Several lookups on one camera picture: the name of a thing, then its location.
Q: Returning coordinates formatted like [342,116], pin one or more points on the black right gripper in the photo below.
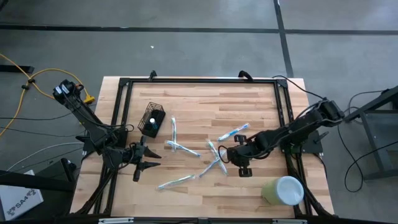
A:
[242,155]

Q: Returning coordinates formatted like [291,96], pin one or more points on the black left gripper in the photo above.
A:
[136,158]

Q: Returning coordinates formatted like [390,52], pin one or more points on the green white toothbrush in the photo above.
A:
[211,147]
[173,130]
[177,182]

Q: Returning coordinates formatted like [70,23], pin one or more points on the blue white toothbrush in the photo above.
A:
[233,132]
[205,169]
[186,150]

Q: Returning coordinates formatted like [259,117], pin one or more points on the blue white toothpaste tube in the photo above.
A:
[152,121]

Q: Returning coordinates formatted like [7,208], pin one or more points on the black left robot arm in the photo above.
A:
[90,121]

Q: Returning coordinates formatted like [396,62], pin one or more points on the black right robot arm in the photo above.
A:
[295,130]

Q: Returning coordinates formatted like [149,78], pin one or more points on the green disinfecting wipes canister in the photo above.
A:
[287,190]

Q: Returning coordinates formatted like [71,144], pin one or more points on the black equipment stand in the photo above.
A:
[37,182]

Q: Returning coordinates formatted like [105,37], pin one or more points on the white printed cardboard box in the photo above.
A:
[18,199]

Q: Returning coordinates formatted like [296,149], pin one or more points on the black metal side table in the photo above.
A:
[373,104]

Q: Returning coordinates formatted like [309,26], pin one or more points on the black flat bar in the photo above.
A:
[15,69]

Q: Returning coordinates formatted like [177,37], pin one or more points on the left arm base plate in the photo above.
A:
[88,147]

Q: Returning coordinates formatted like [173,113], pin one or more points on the silver metal bracket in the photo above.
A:
[289,221]
[115,220]

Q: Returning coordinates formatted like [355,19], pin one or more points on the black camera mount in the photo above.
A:
[203,220]

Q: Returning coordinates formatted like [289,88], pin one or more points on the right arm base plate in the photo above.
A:
[312,144]

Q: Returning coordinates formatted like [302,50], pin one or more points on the black aluminium table frame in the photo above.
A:
[202,80]

